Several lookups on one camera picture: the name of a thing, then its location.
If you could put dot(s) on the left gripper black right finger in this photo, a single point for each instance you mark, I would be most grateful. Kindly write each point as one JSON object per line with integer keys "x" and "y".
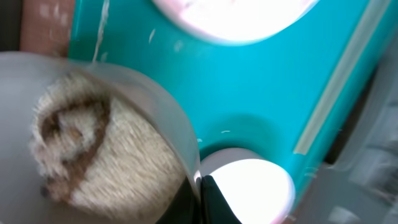
{"x": 214, "y": 207}

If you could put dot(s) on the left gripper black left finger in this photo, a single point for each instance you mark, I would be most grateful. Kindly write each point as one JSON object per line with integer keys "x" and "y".
{"x": 184, "y": 208}

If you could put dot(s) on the grey bowl with rice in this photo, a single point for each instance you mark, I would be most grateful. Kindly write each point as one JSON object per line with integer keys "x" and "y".
{"x": 89, "y": 142}

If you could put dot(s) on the grey dishwasher rack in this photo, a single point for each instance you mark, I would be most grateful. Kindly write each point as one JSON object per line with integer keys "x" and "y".
{"x": 357, "y": 183}

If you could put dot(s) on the small pink bowl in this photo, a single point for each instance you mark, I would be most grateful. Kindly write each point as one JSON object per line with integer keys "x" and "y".
{"x": 257, "y": 190}

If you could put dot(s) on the teal plastic tray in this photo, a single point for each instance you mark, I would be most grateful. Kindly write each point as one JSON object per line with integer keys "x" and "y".
{"x": 260, "y": 96}

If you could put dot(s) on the large white plate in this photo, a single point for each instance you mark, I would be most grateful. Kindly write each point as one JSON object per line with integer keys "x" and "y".
{"x": 234, "y": 22}

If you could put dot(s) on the black plastic tray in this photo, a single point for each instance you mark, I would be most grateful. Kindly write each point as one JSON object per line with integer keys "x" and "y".
{"x": 11, "y": 13}

